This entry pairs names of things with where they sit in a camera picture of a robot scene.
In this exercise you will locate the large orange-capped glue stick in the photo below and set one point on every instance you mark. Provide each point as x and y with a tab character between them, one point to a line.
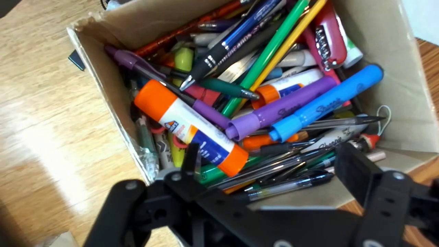
193	126

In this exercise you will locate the black and blue pen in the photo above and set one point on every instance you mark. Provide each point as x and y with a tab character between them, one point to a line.
215	57

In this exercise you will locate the red marker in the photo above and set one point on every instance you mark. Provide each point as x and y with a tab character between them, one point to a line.
204	95

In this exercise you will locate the green marker with white cap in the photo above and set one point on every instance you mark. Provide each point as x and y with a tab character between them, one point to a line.
355	50

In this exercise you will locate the wooden doll pencil topper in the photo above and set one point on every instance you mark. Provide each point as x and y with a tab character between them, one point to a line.
368	141

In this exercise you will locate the red-orange pen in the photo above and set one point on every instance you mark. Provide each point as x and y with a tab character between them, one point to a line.
183	30

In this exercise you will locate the clear black gel pen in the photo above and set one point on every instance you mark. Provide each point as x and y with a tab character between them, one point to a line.
293	186

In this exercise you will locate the lilac pen with grip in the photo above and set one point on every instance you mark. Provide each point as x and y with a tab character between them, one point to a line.
132	63

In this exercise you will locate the green pencil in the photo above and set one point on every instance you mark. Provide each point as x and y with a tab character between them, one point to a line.
270	53

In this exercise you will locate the yellow-green highlighter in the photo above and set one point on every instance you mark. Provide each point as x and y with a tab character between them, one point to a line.
185	60

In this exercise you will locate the blue Sharpie marker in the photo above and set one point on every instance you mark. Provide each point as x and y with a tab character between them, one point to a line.
330	101

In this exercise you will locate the yellow pencil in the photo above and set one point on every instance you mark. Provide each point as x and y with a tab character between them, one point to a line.
297	35

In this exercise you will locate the grey Sharpie marker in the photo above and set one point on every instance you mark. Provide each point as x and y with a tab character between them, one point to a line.
334	139

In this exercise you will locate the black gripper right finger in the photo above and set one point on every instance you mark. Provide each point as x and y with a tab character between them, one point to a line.
393	211

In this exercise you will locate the dark green pen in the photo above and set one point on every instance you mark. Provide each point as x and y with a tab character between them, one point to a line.
224	87

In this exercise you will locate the brown cardboard box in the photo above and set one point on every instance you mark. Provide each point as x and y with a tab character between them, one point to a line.
403	83

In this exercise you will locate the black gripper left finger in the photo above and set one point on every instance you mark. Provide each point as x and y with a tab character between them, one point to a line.
156	207

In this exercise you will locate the plain wooden pencil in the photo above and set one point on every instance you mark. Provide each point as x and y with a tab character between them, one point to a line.
378	157

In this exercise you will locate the slim orange-capped glue stick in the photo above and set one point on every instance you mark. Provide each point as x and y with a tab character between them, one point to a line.
293	83

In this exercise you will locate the purple Sharpie marker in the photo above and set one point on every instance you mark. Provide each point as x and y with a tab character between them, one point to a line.
283	108

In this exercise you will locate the red pocket knife with corkscrew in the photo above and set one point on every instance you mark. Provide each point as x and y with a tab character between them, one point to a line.
331	36

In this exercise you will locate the cream barrel marker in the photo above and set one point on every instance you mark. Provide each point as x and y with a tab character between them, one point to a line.
300	58

